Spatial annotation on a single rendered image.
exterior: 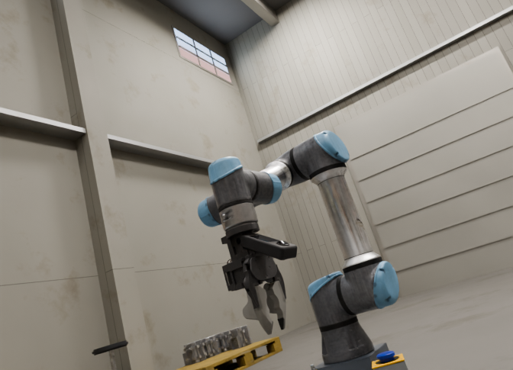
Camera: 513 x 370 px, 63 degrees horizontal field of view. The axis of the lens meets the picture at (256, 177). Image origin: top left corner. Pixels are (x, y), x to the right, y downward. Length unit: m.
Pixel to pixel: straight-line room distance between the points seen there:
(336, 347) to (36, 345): 3.58
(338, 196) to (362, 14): 8.28
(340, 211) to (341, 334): 0.34
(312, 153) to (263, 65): 8.74
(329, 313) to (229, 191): 0.56
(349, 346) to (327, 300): 0.13
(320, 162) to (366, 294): 0.39
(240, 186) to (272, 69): 8.98
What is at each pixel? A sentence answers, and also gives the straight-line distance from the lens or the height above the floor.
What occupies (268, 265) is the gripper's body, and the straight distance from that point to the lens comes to 0.86.
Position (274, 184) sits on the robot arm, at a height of 0.75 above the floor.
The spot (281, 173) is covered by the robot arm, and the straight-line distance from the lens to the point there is 1.26.
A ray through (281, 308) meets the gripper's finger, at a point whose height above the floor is 0.48.
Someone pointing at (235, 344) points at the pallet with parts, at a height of 0.21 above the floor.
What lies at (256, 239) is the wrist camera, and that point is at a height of 0.62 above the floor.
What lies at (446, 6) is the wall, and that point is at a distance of 9.02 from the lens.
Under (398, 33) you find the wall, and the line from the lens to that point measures 9.00.
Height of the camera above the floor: 0.49
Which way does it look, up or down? 17 degrees up
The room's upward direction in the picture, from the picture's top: 17 degrees counter-clockwise
